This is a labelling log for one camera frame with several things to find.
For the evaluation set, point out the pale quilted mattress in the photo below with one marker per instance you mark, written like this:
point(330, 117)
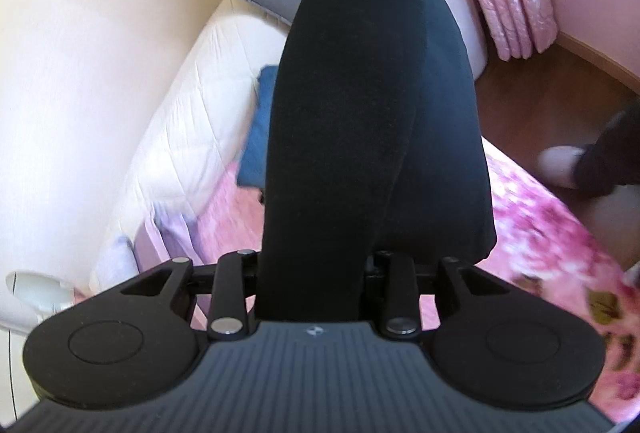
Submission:
point(200, 88)

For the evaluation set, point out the person's white sock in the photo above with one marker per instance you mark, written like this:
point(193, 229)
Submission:
point(560, 165)

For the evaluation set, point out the dark blue garment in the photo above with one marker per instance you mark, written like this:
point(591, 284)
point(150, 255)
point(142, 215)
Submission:
point(257, 128)

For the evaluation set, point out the white round stool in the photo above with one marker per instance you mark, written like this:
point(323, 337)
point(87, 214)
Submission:
point(465, 13)

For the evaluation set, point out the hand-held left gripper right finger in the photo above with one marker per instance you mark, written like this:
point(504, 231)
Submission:
point(401, 285)

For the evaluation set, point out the black pants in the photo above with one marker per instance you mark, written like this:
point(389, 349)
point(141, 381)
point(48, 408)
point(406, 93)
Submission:
point(370, 113)

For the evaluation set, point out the wooden furniture panel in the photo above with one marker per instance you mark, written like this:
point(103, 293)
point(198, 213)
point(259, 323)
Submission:
point(595, 13)

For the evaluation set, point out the person's leg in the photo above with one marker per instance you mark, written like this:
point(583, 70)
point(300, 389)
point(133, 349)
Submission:
point(610, 153)

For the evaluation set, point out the white lamp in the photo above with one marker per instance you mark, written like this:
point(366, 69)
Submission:
point(35, 288)

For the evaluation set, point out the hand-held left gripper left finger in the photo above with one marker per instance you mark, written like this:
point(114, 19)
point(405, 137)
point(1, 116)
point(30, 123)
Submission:
point(229, 285)

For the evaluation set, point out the pink floral blanket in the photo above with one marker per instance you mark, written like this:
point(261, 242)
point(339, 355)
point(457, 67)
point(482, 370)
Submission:
point(540, 253)

